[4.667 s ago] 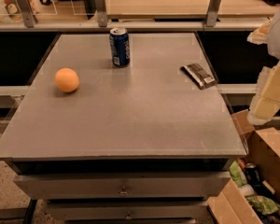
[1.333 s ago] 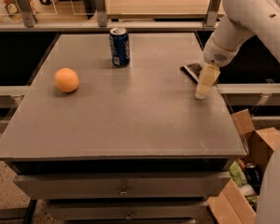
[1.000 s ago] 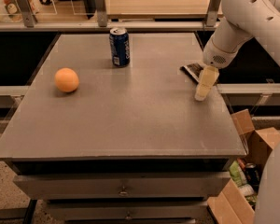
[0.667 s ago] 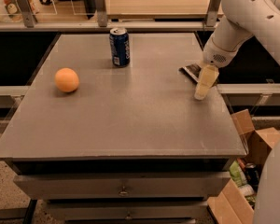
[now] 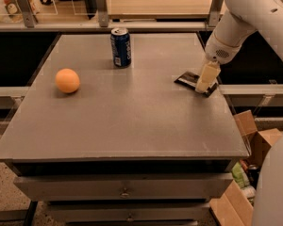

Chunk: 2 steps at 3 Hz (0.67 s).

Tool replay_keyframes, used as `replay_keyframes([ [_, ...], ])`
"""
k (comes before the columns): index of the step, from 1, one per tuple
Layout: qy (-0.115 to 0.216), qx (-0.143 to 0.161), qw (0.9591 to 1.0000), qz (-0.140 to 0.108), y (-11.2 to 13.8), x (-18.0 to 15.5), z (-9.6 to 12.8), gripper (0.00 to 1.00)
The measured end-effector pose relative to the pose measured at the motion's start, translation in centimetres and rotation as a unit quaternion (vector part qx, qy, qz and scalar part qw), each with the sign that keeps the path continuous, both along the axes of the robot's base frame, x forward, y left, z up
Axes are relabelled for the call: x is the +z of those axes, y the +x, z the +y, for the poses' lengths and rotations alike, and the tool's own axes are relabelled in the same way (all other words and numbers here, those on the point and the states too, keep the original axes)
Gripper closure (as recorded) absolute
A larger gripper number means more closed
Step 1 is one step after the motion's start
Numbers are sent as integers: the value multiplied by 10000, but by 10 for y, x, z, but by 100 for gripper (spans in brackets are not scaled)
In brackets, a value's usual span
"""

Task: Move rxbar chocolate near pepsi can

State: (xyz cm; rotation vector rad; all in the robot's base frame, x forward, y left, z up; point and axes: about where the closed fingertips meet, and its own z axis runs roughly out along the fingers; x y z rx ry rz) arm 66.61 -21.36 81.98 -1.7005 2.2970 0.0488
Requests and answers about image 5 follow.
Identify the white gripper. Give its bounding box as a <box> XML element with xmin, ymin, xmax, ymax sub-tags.
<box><xmin>195</xmin><ymin>33</ymin><xmax>241</xmax><ymax>93</ymax></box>

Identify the orange fruit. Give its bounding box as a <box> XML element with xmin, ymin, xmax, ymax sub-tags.
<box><xmin>55</xmin><ymin>69</ymin><xmax>80</xmax><ymax>93</ymax></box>

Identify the middle metal bracket post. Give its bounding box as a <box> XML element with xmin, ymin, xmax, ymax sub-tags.
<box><xmin>96</xmin><ymin>0</ymin><xmax>109</xmax><ymax>27</ymax></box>

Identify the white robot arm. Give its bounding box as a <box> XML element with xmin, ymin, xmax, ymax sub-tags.
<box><xmin>195</xmin><ymin>0</ymin><xmax>283</xmax><ymax>226</ymax></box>

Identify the dark can in box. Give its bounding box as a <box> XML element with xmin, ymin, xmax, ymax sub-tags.
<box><xmin>247</xmin><ymin>165</ymin><xmax>260</xmax><ymax>187</ymax></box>

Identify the green snack bag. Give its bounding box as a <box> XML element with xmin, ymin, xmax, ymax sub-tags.
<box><xmin>231</xmin><ymin>162</ymin><xmax>250</xmax><ymax>188</ymax></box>

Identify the lower grey drawer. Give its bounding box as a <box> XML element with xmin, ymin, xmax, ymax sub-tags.
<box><xmin>47</xmin><ymin>202</ymin><xmax>209</xmax><ymax>222</ymax></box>

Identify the black rxbar chocolate wrapper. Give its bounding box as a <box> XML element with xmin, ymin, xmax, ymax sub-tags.
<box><xmin>175</xmin><ymin>72</ymin><xmax>218</xmax><ymax>97</ymax></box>

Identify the right metal bracket post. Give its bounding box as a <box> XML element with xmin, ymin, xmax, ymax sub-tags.
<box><xmin>207</xmin><ymin>0</ymin><xmax>224</xmax><ymax>27</ymax></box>

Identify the left metal bracket post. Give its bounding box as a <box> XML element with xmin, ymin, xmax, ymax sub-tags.
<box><xmin>17</xmin><ymin>0</ymin><xmax>37</xmax><ymax>28</ymax></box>

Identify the grey drawer cabinet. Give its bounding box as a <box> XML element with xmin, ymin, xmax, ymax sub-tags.
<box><xmin>0</xmin><ymin>33</ymin><xmax>248</xmax><ymax>226</ymax></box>

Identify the top grey drawer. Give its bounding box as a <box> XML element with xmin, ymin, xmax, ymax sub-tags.
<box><xmin>14</xmin><ymin>173</ymin><xmax>232</xmax><ymax>202</ymax></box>

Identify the light wooden table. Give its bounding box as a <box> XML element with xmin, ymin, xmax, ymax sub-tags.
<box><xmin>107</xmin><ymin>0</ymin><xmax>212</xmax><ymax>19</ymax></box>

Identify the grey drawer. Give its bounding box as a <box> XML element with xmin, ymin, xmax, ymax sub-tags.
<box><xmin>47</xmin><ymin>202</ymin><xmax>209</xmax><ymax>222</ymax></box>
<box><xmin>14</xmin><ymin>173</ymin><xmax>232</xmax><ymax>202</ymax></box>

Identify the metal bracket post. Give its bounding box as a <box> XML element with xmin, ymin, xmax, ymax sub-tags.
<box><xmin>17</xmin><ymin>0</ymin><xmax>37</xmax><ymax>28</ymax></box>
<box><xmin>207</xmin><ymin>0</ymin><xmax>224</xmax><ymax>27</ymax></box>
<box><xmin>96</xmin><ymin>0</ymin><xmax>109</xmax><ymax>27</ymax></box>

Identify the blue pepsi can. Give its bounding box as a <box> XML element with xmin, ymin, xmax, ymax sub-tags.
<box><xmin>110</xmin><ymin>27</ymin><xmax>131</xmax><ymax>68</ymax></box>

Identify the open cardboard box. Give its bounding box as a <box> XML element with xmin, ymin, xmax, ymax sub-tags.
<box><xmin>209</xmin><ymin>110</ymin><xmax>282</xmax><ymax>226</ymax></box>

